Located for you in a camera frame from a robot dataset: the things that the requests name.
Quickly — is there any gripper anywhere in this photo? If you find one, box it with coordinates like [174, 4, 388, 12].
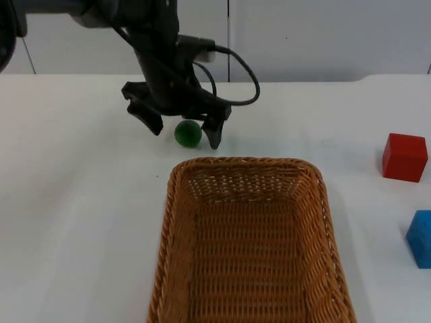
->
[121, 32, 234, 151]

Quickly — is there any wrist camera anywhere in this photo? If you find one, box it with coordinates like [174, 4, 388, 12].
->
[177, 34, 217, 64]

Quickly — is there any green ball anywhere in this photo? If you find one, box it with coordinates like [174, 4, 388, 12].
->
[174, 120, 203, 149]

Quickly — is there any blue cube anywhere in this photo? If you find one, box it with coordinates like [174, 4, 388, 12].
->
[405, 209, 431, 270]

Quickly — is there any black cable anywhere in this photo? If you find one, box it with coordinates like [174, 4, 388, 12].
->
[211, 44, 261, 106]
[193, 62, 218, 100]

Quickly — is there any brown wicker basket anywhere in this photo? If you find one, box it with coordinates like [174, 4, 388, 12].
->
[146, 155, 358, 323]

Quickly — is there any red cube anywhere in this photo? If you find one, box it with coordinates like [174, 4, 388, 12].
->
[382, 133, 428, 184]

